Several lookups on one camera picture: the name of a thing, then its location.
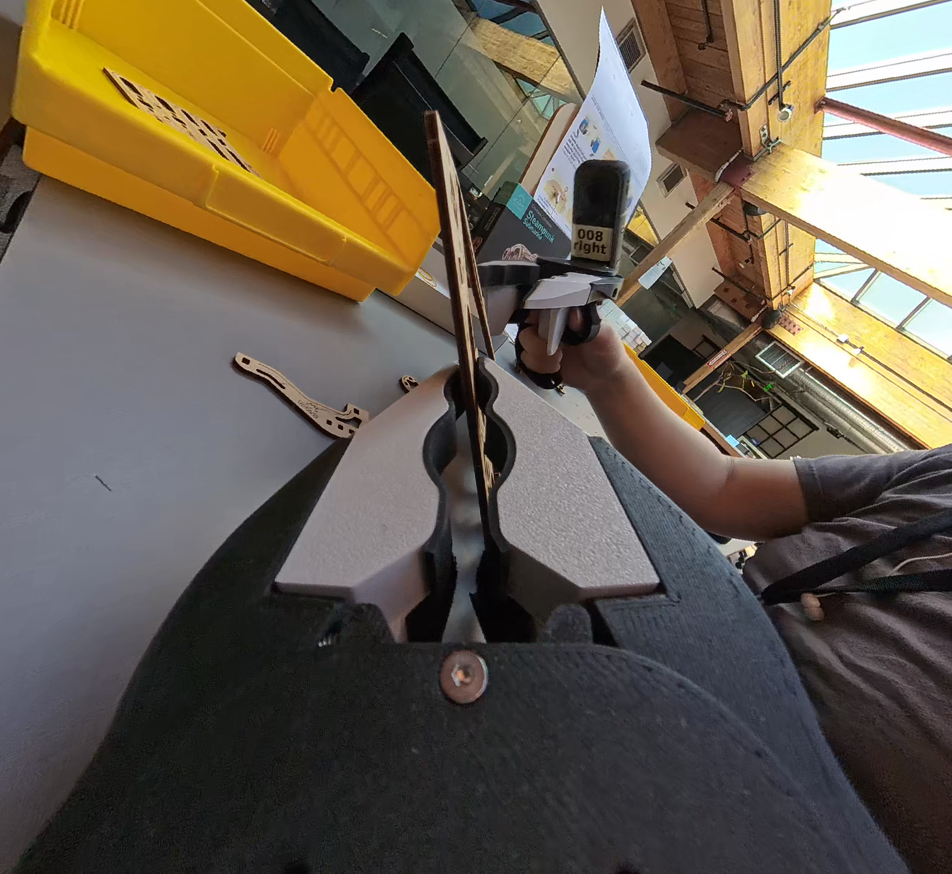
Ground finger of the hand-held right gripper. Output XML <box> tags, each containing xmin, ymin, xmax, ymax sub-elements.
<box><xmin>521</xmin><ymin>276</ymin><xmax>624</xmax><ymax>311</ymax></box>
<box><xmin>476</xmin><ymin>260</ymin><xmax>522</xmax><ymax>329</ymax></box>

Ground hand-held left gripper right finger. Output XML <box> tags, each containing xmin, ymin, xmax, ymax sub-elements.
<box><xmin>479</xmin><ymin>359</ymin><xmax>661</xmax><ymax>638</ymax></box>

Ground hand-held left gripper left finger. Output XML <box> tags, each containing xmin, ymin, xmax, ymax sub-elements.
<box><xmin>274</xmin><ymin>364</ymin><xmax>460</xmax><ymax>642</ymax></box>

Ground plywood parts sheet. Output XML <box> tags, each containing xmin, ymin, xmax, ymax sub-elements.
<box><xmin>422</xmin><ymin>109</ymin><xmax>501</xmax><ymax>557</ymax></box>
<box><xmin>101</xmin><ymin>65</ymin><xmax>259</xmax><ymax>177</ymax></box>

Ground nested yellow plastic bins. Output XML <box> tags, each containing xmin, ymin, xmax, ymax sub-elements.
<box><xmin>10</xmin><ymin>0</ymin><xmax>442</xmax><ymax>304</ymax></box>

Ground person's right forearm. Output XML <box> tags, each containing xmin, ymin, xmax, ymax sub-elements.
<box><xmin>588</xmin><ymin>361</ymin><xmax>812</xmax><ymax>542</ymax></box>

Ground dark model kit box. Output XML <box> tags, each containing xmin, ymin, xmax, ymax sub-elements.
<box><xmin>471</xmin><ymin>181</ymin><xmax>575</xmax><ymax>274</ymax></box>

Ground person's right hand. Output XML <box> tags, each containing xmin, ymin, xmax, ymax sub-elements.
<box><xmin>519</xmin><ymin>323</ymin><xmax>638</xmax><ymax>400</ymax></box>

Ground printed instruction poster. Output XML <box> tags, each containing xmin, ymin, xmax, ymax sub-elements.
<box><xmin>533</xmin><ymin>5</ymin><xmax>655</xmax><ymax>222</ymax></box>

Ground curved wooden part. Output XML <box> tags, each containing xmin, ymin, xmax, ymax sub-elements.
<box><xmin>233</xmin><ymin>351</ymin><xmax>371</xmax><ymax>441</ymax></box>

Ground single yellow plastic bin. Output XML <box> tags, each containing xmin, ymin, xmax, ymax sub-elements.
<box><xmin>623</xmin><ymin>340</ymin><xmax>706</xmax><ymax>434</ymax></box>

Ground black office chair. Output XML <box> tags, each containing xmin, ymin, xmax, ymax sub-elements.
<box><xmin>348</xmin><ymin>32</ymin><xmax>488</xmax><ymax>172</ymax></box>

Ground white cord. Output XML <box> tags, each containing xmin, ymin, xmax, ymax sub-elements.
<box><xmin>799</xmin><ymin>550</ymin><xmax>952</xmax><ymax>622</ymax></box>

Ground black shoulder strap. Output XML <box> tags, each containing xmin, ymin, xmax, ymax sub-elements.
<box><xmin>757</xmin><ymin>508</ymin><xmax>952</xmax><ymax>609</ymax></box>

